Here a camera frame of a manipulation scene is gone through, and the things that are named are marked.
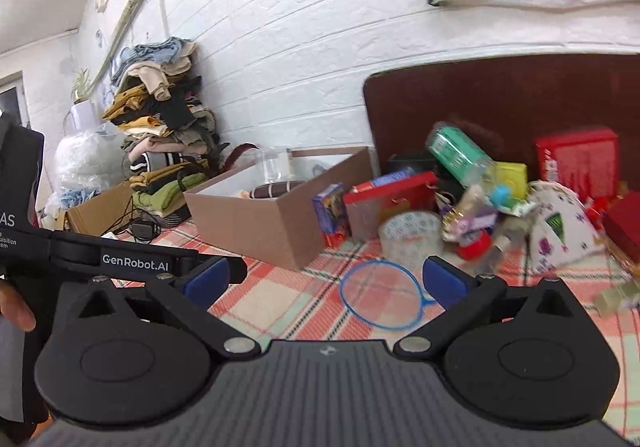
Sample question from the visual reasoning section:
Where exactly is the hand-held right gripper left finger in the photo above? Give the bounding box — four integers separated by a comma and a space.
62, 255, 262, 359

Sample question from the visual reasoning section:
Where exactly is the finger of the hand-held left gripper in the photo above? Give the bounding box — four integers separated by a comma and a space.
37, 229, 249, 286

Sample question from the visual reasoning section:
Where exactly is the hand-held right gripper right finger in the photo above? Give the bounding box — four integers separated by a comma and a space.
392, 255, 592, 359

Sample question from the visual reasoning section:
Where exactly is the pinkish brown cardboard box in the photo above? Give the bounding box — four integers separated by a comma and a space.
183, 146, 377, 271

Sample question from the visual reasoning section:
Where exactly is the small blue plastic racket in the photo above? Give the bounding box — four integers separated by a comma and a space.
339, 260, 439, 330

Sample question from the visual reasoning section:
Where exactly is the person's left hand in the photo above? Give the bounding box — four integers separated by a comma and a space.
0, 277, 37, 332

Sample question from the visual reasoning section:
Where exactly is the black power adapter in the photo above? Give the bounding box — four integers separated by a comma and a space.
101, 218, 162, 244

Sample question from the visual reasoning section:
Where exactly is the red tape roll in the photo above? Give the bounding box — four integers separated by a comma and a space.
456, 228, 494, 261

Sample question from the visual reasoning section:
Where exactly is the open brown cardboard carton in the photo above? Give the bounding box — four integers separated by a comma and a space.
64, 181, 137, 239

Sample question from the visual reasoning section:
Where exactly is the clear patterned tape roll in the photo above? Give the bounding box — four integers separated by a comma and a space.
378, 210, 444, 269

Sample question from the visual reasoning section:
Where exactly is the white crumpled plastic bag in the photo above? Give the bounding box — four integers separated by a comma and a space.
42, 123, 135, 222

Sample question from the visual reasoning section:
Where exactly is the clear packet with brush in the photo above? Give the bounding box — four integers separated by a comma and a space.
475, 207, 531, 278

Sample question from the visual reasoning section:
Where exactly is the red plaid tablecloth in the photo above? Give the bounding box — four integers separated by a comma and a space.
30, 214, 640, 443

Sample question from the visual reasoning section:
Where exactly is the white vase with plant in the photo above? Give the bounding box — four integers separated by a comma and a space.
69, 68, 98, 132

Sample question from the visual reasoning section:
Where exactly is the flat red gift box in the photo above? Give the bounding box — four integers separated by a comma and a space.
343, 171, 440, 244

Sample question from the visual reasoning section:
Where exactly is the brown striped pouch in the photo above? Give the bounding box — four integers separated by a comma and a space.
248, 180, 307, 200

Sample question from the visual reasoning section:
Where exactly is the black box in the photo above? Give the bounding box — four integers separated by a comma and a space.
386, 153, 442, 178

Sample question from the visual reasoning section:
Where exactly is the yellow-green small box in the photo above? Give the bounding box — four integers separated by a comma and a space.
494, 161, 529, 202

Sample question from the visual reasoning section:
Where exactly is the grey leaf print pouch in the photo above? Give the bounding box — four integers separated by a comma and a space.
526, 180, 599, 276

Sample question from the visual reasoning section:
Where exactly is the pile of folded clothes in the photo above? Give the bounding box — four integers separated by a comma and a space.
101, 36, 222, 229

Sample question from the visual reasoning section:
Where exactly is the green labelled clear bottle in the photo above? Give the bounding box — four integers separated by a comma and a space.
425, 125, 519, 214

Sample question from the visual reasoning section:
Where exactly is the blue playing card box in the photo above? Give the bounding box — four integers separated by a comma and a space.
312, 183, 352, 249

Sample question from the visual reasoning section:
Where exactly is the clear plastic cup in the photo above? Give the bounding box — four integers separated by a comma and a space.
254, 147, 294, 186

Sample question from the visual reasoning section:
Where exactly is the pale green clear bottle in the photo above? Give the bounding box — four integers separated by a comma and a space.
594, 279, 640, 317

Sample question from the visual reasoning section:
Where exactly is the red carton box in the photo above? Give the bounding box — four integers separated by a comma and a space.
535, 128, 621, 201

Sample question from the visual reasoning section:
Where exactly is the dark red box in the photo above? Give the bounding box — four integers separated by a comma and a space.
601, 191, 640, 264

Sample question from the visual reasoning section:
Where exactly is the dark brown wooden headboard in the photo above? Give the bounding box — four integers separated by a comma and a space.
363, 53, 640, 208

